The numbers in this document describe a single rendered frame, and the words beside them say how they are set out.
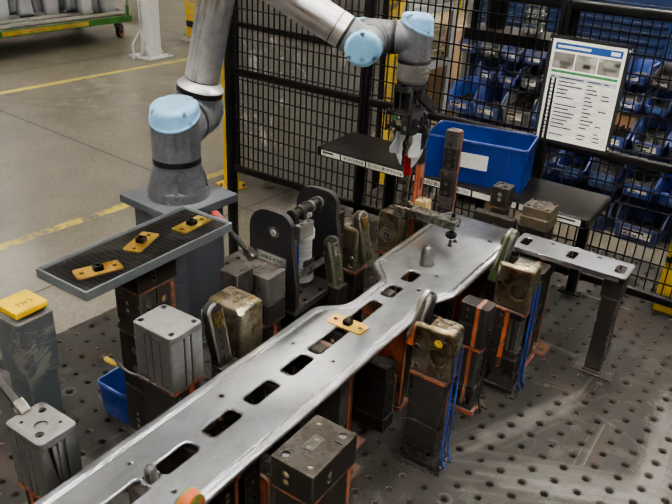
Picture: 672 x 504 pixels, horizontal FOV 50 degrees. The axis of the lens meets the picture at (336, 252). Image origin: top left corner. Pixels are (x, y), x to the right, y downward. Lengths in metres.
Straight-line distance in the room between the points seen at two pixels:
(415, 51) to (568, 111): 0.67
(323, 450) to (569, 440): 0.78
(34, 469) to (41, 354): 0.21
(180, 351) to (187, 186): 0.58
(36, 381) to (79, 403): 0.46
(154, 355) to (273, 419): 0.24
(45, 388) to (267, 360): 0.39
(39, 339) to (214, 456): 0.36
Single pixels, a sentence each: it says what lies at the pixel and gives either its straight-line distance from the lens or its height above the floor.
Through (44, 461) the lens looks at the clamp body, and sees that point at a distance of 1.17.
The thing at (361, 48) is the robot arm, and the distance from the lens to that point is 1.55.
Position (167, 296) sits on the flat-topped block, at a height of 1.05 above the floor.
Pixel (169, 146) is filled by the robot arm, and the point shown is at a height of 1.24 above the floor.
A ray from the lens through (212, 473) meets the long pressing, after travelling 1.14.
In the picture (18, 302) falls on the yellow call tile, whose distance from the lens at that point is 1.29.
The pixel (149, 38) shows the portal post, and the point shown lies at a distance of 8.39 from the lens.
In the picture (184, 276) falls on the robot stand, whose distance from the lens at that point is 1.80.
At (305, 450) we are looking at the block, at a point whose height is 1.03.
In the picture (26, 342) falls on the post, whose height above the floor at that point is 1.10.
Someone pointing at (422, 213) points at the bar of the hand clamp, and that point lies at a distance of 1.81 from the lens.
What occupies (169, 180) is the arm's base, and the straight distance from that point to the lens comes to 1.74.
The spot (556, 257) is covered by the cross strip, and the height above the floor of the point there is 1.00.
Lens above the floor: 1.80
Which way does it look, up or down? 27 degrees down
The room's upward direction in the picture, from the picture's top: 3 degrees clockwise
